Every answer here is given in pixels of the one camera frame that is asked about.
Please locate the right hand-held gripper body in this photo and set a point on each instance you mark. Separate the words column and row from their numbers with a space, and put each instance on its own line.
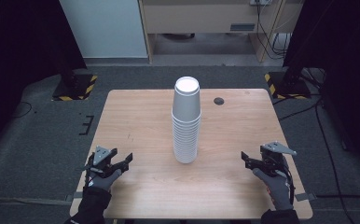
column 276, row 155

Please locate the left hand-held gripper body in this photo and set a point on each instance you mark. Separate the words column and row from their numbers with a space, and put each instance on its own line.
column 102, row 155

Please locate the stack of white paper cups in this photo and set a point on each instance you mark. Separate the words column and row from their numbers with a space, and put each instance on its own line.
column 186, row 143

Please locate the person's left hand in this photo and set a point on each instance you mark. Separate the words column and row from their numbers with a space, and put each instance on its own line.
column 103, row 183

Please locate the grey tape strip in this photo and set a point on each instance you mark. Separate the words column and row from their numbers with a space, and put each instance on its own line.
column 75, row 196
column 305, row 196

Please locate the black round table grommet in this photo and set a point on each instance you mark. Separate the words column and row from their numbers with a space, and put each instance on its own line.
column 218, row 101

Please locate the hazard striped stand base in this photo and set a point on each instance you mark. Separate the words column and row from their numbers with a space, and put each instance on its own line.
column 75, row 88
column 288, row 87

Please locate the black curtain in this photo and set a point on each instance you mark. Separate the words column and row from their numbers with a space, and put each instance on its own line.
column 346, row 62
column 19, row 62

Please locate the white panel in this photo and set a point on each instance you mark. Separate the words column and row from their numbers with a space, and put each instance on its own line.
column 106, row 28

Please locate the light wooden desk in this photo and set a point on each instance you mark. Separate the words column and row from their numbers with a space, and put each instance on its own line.
column 200, row 15

